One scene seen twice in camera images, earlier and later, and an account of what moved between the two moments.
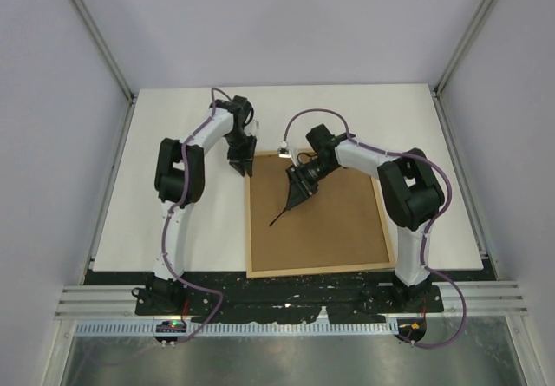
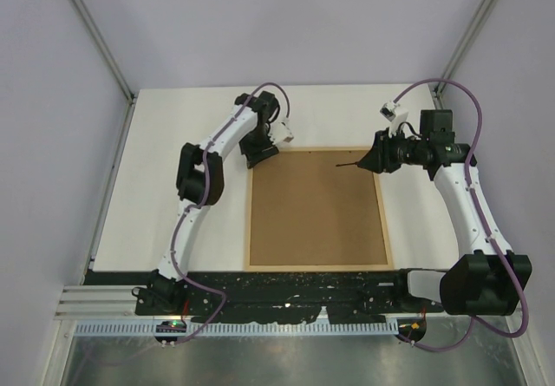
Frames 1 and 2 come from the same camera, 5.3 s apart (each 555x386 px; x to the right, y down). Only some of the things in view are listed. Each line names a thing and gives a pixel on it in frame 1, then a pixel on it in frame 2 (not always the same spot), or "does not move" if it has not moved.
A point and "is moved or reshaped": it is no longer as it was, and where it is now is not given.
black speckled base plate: x=363 y=296 does not move
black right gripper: x=300 y=188 -> x=380 y=159
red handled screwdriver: x=275 y=219 is moved or reshaped
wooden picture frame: x=340 y=229 does not move
